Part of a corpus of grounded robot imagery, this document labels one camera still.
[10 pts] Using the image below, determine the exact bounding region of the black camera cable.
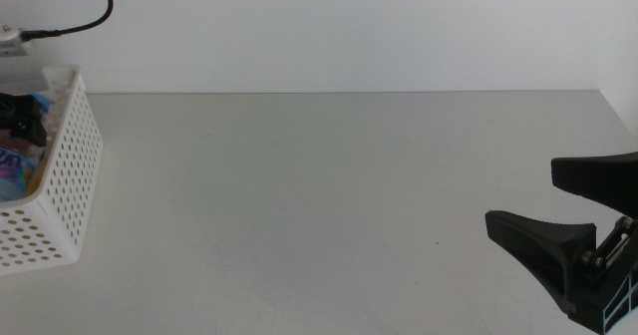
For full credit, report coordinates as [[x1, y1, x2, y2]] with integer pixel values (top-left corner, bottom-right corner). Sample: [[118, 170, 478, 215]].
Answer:
[[19, 0, 115, 42]]

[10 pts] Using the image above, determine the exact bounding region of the clear water bottle blue cap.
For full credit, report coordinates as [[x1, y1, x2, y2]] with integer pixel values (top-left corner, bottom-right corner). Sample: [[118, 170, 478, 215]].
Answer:
[[0, 92, 54, 203]]

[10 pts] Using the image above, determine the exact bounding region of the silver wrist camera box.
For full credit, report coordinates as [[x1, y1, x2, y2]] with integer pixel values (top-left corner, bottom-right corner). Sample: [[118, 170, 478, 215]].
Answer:
[[0, 24, 32, 58]]

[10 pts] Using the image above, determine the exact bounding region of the white perforated plastic basket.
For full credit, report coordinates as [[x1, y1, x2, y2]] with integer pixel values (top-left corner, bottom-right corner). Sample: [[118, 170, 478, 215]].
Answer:
[[0, 64, 104, 276]]

